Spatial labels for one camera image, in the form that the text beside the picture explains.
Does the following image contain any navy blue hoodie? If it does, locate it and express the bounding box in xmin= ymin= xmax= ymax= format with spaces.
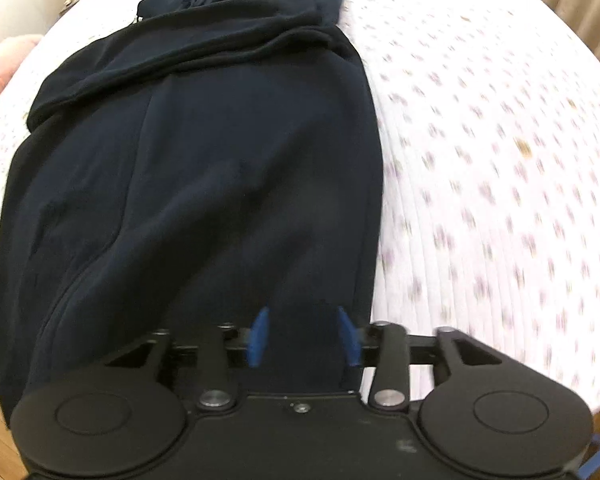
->
xmin=0 ymin=0 xmax=385 ymax=423

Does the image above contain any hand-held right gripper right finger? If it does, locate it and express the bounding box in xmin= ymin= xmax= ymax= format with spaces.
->
xmin=336 ymin=306 xmax=507 ymax=411

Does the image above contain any pink folded blanket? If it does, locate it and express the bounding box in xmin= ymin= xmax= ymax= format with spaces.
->
xmin=0 ymin=34 xmax=44 ymax=123

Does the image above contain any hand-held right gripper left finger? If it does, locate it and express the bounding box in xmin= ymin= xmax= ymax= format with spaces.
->
xmin=102 ymin=306 xmax=272 ymax=413

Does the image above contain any white flower-print bed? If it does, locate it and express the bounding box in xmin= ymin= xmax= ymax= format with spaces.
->
xmin=0 ymin=0 xmax=600 ymax=413

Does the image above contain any beige curtain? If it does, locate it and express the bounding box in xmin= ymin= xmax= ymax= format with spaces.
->
xmin=510 ymin=0 xmax=600 ymax=86

